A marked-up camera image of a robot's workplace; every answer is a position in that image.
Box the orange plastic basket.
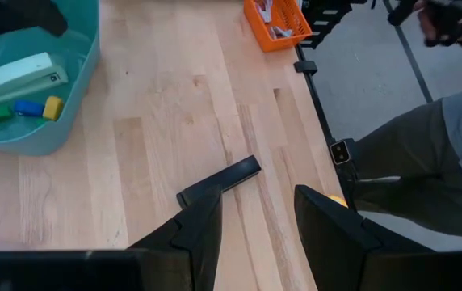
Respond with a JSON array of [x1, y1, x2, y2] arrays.
[[243, 0, 314, 54]]

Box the yellow tape roll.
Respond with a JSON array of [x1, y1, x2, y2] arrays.
[[326, 194, 350, 209]]

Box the mint green stapler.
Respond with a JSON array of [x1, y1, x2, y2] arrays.
[[0, 51, 69, 107]]

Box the small blue stapler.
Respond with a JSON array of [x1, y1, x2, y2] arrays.
[[13, 99, 46, 119]]

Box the small yellow stapler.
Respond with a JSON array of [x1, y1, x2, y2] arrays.
[[42, 95, 65, 122]]

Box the teal plastic bin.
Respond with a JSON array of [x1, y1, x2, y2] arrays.
[[0, 0, 102, 158]]

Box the person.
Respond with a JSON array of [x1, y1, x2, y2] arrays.
[[351, 82, 462, 243]]

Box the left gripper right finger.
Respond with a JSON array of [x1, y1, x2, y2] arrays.
[[293, 184, 436, 291]]

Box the person's hand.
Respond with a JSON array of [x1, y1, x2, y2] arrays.
[[412, 0, 462, 52]]

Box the small table-level camera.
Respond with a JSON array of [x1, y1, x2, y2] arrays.
[[329, 139, 353, 166]]

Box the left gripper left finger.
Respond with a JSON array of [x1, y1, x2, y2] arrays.
[[128, 186, 224, 291]]

